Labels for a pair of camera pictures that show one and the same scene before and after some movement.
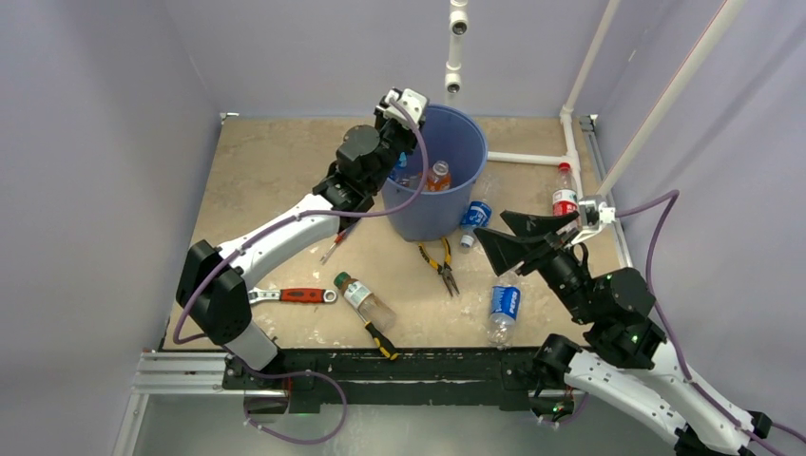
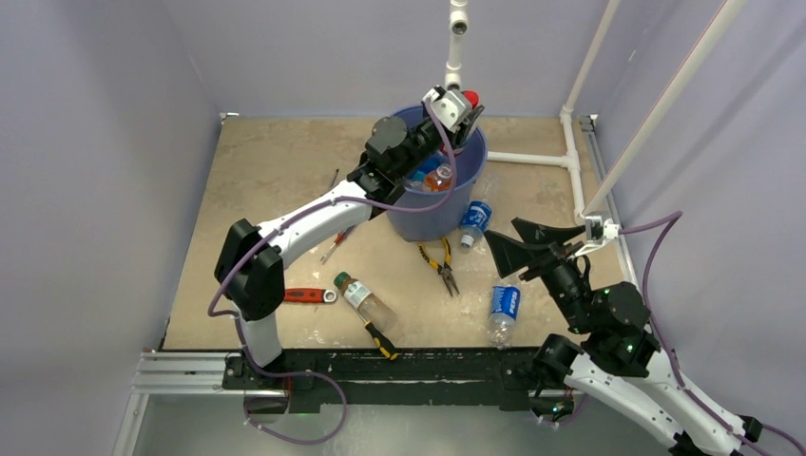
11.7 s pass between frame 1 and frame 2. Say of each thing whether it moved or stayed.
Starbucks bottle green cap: stayed
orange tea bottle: stayed
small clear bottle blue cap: stayed
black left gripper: moved
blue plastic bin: stayed
